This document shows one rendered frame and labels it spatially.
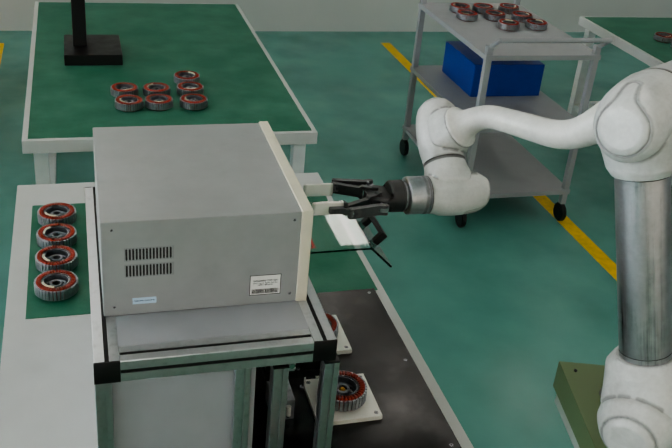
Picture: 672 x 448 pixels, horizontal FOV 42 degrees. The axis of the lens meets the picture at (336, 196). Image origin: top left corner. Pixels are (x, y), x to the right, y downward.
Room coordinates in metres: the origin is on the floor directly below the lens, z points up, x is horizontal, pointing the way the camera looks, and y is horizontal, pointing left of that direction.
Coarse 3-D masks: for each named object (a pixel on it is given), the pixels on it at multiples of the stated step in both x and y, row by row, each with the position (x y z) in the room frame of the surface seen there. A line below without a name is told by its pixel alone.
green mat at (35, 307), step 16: (32, 208) 2.36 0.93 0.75; (80, 208) 2.39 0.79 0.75; (32, 224) 2.26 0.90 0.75; (80, 224) 2.29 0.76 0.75; (32, 240) 2.17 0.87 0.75; (80, 240) 2.20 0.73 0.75; (32, 256) 2.09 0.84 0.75; (80, 256) 2.11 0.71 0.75; (320, 256) 2.24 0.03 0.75; (336, 256) 2.24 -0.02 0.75; (352, 256) 2.25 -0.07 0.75; (32, 272) 2.01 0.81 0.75; (80, 272) 2.03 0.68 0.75; (320, 272) 2.15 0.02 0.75; (336, 272) 2.16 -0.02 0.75; (352, 272) 2.16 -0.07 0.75; (32, 288) 1.93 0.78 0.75; (80, 288) 1.95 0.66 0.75; (320, 288) 2.06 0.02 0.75; (336, 288) 2.07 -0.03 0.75; (352, 288) 2.08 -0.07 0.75; (368, 288) 2.09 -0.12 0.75; (32, 304) 1.86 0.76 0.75; (48, 304) 1.87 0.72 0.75; (64, 304) 1.87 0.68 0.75; (80, 304) 1.88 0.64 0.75
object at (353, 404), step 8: (344, 376) 1.61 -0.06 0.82; (352, 376) 1.61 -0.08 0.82; (344, 384) 1.59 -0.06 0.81; (352, 384) 1.60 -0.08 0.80; (360, 384) 1.58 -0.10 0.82; (344, 392) 1.56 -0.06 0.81; (352, 392) 1.58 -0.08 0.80; (360, 392) 1.55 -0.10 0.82; (336, 400) 1.52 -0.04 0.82; (344, 400) 1.52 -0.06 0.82; (352, 400) 1.53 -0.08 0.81; (360, 400) 1.54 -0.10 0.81; (336, 408) 1.52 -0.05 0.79; (344, 408) 1.52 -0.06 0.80; (352, 408) 1.52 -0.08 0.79
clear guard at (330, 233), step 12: (324, 216) 1.91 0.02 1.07; (336, 216) 1.91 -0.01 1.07; (312, 228) 1.84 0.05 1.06; (324, 228) 1.85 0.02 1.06; (336, 228) 1.85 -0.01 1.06; (348, 228) 1.86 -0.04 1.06; (360, 228) 1.86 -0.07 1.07; (312, 240) 1.78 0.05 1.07; (324, 240) 1.79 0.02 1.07; (336, 240) 1.79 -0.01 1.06; (348, 240) 1.80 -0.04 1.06; (360, 240) 1.80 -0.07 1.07; (312, 252) 1.73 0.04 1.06; (324, 252) 1.74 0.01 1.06
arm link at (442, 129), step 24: (432, 120) 1.94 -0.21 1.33; (456, 120) 1.91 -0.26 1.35; (480, 120) 1.88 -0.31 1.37; (504, 120) 1.83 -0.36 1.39; (528, 120) 1.79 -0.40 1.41; (552, 120) 1.76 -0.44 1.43; (576, 120) 1.70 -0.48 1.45; (432, 144) 1.90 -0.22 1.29; (456, 144) 1.89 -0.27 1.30; (552, 144) 1.73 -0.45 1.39; (576, 144) 1.69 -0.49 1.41
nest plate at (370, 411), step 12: (312, 384) 1.61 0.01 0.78; (312, 396) 1.57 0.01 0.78; (372, 396) 1.59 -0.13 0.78; (312, 408) 1.53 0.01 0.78; (360, 408) 1.54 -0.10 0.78; (372, 408) 1.55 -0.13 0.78; (336, 420) 1.49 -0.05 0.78; (348, 420) 1.50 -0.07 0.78; (360, 420) 1.51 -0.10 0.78; (372, 420) 1.52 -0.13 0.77
